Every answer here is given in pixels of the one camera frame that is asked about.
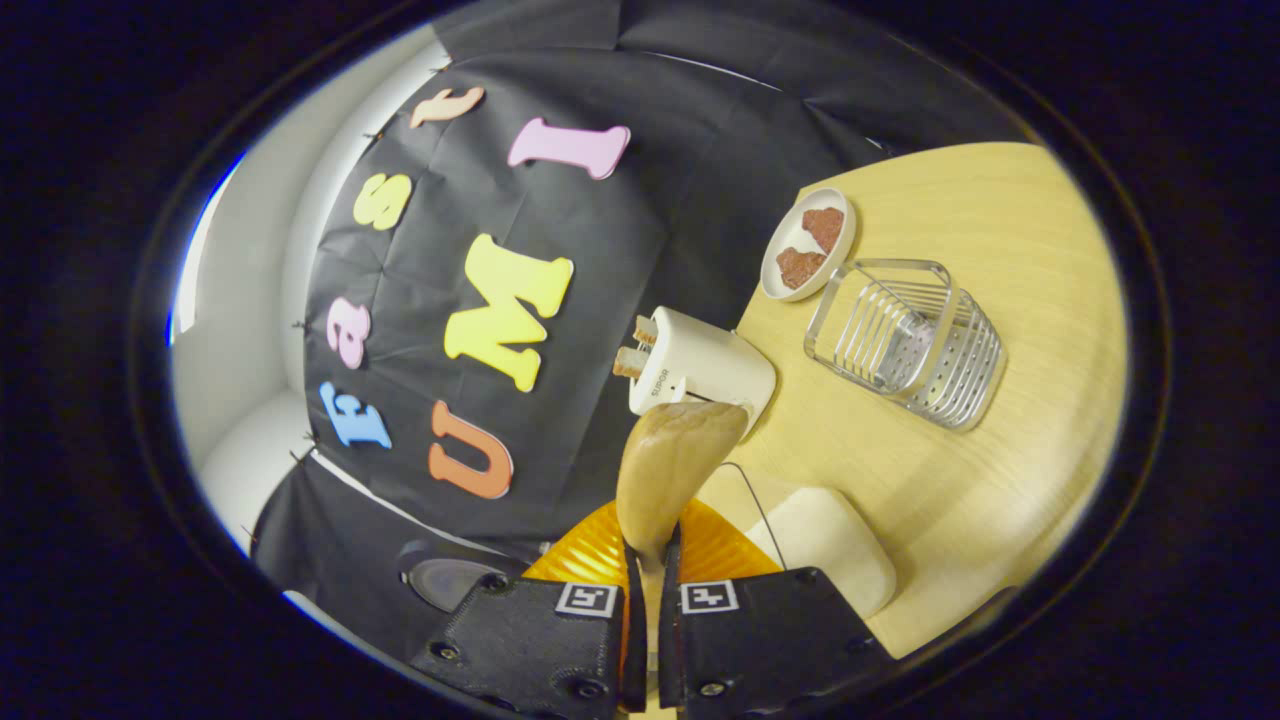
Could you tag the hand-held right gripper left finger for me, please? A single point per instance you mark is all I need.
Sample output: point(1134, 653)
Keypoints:
point(540, 640)

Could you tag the toast slice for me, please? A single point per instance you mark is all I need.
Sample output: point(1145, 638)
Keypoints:
point(647, 330)
point(630, 362)

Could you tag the white round plate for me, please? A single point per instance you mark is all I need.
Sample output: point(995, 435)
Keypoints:
point(845, 275)

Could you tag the wooden spoon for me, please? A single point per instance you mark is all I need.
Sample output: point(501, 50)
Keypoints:
point(670, 470)

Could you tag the white toaster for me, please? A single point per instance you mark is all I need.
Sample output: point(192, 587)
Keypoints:
point(710, 365)

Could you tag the white rice container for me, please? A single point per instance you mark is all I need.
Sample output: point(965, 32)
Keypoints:
point(830, 545)

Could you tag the brown meat piece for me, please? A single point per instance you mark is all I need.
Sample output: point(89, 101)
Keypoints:
point(800, 268)
point(823, 228)

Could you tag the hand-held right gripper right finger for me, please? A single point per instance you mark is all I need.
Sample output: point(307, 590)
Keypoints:
point(760, 640)

